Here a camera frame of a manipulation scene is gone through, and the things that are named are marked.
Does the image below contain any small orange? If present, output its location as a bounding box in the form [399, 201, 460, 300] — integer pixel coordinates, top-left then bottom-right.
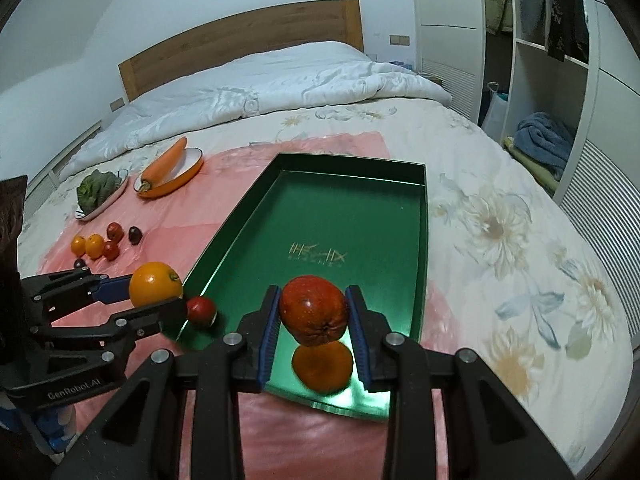
[70, 235, 86, 258]

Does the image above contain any orange front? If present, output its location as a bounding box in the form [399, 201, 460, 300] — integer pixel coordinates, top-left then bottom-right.
[128, 261, 183, 308]

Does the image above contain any red apple back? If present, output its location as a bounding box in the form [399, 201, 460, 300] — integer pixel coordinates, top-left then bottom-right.
[106, 222, 125, 244]

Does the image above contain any dark red apple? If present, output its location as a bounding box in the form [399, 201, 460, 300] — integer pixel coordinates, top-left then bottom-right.
[279, 275, 349, 347]

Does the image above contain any blue gloved hand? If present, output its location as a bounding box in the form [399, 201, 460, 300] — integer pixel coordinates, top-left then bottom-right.
[0, 392, 78, 455]

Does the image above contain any orange middle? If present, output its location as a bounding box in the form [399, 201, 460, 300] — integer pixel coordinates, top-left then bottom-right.
[85, 234, 105, 260]

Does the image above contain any red apple middle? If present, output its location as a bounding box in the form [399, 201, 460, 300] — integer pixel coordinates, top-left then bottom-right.
[103, 240, 120, 261]

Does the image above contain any red apple in tray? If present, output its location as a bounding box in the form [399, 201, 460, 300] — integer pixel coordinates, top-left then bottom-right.
[186, 296, 217, 326]

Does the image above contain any dark plum back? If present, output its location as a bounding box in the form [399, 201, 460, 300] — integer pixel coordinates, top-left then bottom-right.
[128, 226, 143, 246]

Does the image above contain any white oval plate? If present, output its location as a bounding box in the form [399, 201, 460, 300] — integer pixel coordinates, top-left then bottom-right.
[75, 169, 129, 222]

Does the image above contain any green leafy vegetable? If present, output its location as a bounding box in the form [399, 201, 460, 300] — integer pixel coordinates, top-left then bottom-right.
[76, 170, 122, 214]

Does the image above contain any pink plastic sheet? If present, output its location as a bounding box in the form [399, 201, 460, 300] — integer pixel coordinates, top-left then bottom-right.
[41, 131, 393, 479]

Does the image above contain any floral bed sheet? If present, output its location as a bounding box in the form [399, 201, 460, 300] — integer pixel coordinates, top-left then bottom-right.
[18, 99, 632, 474]

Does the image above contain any orange carrot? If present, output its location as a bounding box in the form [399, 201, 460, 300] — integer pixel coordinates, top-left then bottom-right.
[139, 136, 188, 192]

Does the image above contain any orange tangerine in tray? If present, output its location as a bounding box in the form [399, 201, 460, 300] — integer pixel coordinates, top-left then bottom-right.
[292, 341, 354, 396]

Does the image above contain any orange rimmed white plate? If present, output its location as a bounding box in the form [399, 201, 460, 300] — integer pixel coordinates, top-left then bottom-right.
[134, 148, 204, 200]

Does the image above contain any green rectangular tray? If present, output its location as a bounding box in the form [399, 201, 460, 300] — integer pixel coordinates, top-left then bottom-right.
[160, 152, 431, 421]

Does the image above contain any blue folded towel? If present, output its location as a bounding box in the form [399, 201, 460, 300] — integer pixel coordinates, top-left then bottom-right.
[514, 112, 575, 181]

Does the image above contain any white duvet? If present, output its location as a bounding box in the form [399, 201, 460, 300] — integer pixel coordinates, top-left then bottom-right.
[60, 41, 452, 179]

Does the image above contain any wooden headboard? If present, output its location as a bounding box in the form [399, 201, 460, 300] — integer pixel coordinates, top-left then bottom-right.
[118, 0, 363, 102]

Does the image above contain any white wardrobe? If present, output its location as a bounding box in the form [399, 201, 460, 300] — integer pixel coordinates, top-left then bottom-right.
[414, 0, 639, 334]

